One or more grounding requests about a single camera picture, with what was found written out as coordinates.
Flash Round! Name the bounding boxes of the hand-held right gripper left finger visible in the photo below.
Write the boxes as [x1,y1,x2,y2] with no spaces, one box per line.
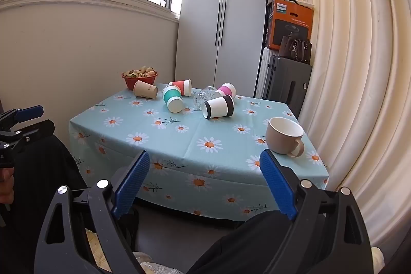
[34,150,151,274]

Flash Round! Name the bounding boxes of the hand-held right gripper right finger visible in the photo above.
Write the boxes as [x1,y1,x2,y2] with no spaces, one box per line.
[259,149,373,274]

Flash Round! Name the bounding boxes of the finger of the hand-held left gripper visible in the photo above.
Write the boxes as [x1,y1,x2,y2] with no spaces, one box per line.
[0,119,56,153]
[0,105,44,131]

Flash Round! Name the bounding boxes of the teal paper cup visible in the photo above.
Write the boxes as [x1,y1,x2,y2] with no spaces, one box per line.
[161,85,184,114]

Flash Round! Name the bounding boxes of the beige paper cup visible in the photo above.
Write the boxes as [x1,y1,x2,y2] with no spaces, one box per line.
[133,80,158,99]

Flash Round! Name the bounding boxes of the black paper cup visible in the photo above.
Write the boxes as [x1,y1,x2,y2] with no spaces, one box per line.
[202,95,235,119]

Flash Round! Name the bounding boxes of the pink paper cup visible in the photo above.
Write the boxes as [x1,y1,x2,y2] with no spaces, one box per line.
[214,83,237,99]

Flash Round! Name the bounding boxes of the red paper cup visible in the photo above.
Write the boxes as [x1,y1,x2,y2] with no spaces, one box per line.
[169,79,192,97]

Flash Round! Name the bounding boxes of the clear glass cup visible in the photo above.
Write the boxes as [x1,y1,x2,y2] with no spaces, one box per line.
[193,86,225,111]

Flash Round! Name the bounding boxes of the person's left hand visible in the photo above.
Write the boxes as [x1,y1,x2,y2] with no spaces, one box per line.
[0,166,15,204]

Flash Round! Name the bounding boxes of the person's black pants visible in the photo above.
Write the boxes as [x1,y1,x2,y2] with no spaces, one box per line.
[0,133,322,274]

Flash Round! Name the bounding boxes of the beige ceramic mug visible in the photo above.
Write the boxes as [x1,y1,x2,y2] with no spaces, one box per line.
[265,117,305,158]

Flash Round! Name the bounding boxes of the blue daisy print tablecloth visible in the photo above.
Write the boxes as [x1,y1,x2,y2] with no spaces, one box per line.
[69,86,330,222]

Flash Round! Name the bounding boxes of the white fluffy slipper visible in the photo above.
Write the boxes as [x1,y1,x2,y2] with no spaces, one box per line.
[132,251,185,274]
[370,247,386,274]

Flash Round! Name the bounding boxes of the red bowl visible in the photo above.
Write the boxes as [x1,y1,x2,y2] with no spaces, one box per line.
[121,70,159,91]

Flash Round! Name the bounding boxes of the dark grey suitcase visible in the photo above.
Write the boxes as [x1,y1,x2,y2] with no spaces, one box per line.
[261,55,313,121]

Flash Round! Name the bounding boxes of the food in bowl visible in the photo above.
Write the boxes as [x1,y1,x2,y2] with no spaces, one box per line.
[124,65,157,79]

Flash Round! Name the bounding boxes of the white suitcase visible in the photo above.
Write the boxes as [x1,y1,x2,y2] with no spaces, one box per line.
[255,47,272,99]

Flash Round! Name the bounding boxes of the brown handbag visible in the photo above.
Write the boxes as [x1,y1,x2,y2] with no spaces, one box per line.
[278,35,313,65]

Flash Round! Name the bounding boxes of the cream curtain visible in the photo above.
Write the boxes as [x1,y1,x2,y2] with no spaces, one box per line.
[288,0,411,262]

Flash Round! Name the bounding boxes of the orange cardboard box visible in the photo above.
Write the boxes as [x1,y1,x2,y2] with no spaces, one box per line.
[266,0,315,51]

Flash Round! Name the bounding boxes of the white wardrobe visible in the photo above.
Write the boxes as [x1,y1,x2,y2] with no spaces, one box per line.
[175,0,269,99]

